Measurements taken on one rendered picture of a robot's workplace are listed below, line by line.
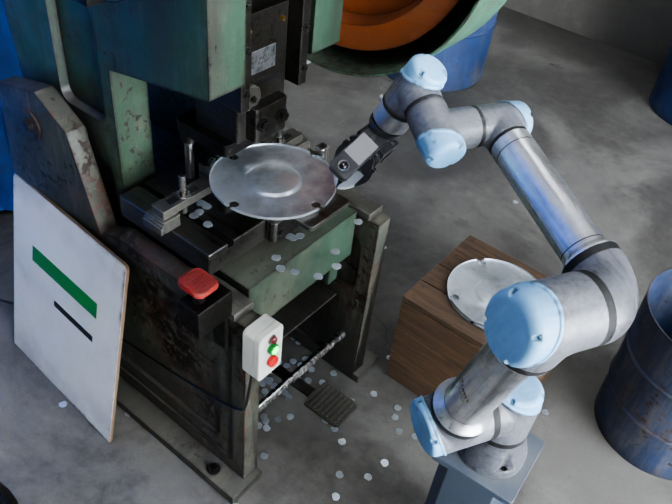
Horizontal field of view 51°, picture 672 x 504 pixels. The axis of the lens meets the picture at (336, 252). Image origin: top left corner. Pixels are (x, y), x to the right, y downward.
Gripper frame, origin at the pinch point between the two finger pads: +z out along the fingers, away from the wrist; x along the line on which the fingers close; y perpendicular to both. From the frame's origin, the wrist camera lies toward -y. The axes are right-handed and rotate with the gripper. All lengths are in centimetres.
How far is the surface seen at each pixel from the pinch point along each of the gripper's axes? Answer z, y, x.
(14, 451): 102, -57, 15
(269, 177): 15.0, 0.8, 13.8
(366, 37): -6.4, 34.6, 22.6
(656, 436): 30, 47, -104
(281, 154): 17.4, 10.7, 17.5
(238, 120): 2.1, -5.3, 24.2
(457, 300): 38, 38, -40
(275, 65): -6.2, 5.7, 27.2
